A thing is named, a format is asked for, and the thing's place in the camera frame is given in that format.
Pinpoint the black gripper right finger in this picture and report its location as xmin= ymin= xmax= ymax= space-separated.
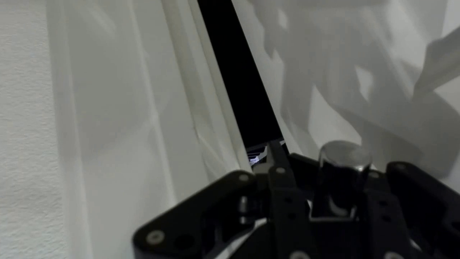
xmin=358 ymin=161 xmax=460 ymax=259

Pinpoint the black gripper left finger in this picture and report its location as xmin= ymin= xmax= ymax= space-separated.
xmin=132 ymin=139 xmax=319 ymax=259

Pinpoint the white panelled door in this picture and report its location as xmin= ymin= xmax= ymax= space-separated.
xmin=230 ymin=0 xmax=460 ymax=193

